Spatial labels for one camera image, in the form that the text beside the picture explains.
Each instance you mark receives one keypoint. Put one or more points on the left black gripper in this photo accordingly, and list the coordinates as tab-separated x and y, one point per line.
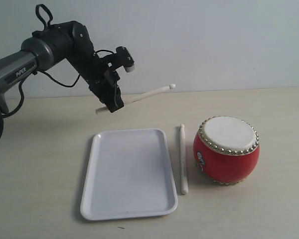
104	84

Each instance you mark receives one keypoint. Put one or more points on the horizontal white wooden drumstick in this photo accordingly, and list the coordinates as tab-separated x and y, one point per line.
139	98

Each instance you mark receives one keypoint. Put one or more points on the vertical white wooden drumstick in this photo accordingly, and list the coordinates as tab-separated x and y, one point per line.
183	170

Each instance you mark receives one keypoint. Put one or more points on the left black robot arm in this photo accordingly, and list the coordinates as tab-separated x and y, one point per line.
47	48

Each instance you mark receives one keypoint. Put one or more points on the small red Chinese drum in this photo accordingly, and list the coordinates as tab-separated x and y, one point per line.
226	149

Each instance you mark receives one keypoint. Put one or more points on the white rectangular plastic tray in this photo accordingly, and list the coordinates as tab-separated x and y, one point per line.
129	175

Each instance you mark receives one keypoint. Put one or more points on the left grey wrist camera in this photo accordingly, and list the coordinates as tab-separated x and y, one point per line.
121	58

